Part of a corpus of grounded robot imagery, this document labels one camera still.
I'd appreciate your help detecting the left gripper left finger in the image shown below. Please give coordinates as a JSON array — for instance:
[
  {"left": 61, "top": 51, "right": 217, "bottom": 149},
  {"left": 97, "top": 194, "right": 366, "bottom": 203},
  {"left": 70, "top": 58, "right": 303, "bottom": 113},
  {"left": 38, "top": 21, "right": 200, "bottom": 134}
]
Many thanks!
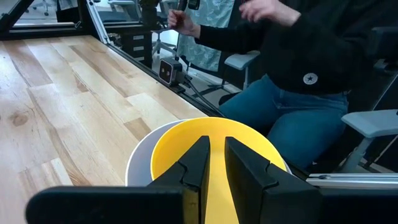
[{"left": 25, "top": 135, "right": 211, "bottom": 224}]

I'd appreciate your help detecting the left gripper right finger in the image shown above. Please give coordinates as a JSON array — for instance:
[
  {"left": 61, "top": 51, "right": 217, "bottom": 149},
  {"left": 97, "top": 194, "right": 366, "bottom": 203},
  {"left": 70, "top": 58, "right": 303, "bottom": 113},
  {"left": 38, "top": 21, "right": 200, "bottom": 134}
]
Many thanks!
[{"left": 224, "top": 136, "right": 398, "bottom": 224}]

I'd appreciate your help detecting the yellow plastic bowl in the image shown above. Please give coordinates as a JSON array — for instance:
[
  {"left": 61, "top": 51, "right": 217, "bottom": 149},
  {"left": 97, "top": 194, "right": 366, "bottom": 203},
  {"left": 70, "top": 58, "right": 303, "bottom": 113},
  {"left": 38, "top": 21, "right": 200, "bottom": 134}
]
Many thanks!
[{"left": 150, "top": 116, "right": 287, "bottom": 224}]

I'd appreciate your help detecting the large white bowl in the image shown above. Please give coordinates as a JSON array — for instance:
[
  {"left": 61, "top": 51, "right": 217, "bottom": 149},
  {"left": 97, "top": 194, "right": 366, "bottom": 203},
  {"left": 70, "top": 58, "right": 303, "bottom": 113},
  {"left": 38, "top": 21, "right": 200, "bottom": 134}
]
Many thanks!
[{"left": 124, "top": 119, "right": 293, "bottom": 187}]

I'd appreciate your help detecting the gray office chair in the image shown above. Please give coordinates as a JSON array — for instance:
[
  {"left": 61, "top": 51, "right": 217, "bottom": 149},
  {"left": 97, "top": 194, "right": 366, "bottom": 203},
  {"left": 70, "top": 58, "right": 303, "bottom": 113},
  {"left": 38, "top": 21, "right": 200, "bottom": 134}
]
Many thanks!
[{"left": 217, "top": 26, "right": 398, "bottom": 174}]

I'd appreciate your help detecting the person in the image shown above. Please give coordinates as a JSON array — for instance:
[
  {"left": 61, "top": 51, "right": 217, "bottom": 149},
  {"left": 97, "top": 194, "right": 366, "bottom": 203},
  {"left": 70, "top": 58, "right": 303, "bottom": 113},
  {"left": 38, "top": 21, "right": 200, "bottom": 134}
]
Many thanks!
[{"left": 194, "top": 0, "right": 398, "bottom": 170}]

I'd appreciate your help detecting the dark drawer cabinet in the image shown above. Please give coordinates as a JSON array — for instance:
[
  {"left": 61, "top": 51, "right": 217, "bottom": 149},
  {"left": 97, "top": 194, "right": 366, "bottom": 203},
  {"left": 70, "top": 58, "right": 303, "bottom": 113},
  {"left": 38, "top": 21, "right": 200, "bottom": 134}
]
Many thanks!
[{"left": 119, "top": 29, "right": 154, "bottom": 68}]

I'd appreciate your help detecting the person's hand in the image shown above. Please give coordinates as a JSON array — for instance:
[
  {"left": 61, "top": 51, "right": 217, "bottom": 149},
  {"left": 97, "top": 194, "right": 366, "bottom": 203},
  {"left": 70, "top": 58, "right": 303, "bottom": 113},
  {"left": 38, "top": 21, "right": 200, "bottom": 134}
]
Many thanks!
[
  {"left": 238, "top": 0, "right": 302, "bottom": 27},
  {"left": 167, "top": 9, "right": 201, "bottom": 39}
]

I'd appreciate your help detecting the light patterned fabric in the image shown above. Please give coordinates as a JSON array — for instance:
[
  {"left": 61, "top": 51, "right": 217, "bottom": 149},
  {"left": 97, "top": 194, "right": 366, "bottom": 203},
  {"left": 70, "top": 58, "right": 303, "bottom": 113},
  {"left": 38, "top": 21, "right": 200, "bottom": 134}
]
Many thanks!
[{"left": 176, "top": 0, "right": 236, "bottom": 73}]

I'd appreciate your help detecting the silver aluminium extrusion rail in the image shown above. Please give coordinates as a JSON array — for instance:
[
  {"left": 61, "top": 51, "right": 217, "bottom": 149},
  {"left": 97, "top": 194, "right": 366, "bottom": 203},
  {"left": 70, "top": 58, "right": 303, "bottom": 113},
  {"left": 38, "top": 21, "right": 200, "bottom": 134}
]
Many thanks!
[{"left": 306, "top": 172, "right": 398, "bottom": 190}]

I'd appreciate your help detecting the black camera cable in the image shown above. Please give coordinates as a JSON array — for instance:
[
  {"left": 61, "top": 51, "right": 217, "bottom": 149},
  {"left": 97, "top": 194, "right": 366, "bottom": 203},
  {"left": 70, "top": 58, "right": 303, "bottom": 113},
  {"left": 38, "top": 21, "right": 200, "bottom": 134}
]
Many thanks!
[{"left": 185, "top": 77, "right": 225, "bottom": 118}]

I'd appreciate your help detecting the small square depth camera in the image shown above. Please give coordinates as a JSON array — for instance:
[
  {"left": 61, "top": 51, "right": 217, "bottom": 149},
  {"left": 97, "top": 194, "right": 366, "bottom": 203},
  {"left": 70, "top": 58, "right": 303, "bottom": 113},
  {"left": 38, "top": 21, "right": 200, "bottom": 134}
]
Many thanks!
[{"left": 158, "top": 57, "right": 188, "bottom": 88}]

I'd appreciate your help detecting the silver aluminium extrusion post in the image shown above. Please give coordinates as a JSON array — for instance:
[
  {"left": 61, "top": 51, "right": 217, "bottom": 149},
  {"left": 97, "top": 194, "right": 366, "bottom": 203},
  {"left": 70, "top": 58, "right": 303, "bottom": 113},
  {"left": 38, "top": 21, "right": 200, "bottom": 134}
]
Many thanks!
[{"left": 85, "top": 0, "right": 110, "bottom": 45}]

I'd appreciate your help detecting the black table edge frame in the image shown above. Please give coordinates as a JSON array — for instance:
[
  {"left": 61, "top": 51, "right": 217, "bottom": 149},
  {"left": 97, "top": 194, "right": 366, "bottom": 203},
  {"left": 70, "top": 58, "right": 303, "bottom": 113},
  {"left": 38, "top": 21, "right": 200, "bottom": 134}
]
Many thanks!
[{"left": 0, "top": 0, "right": 225, "bottom": 118}]

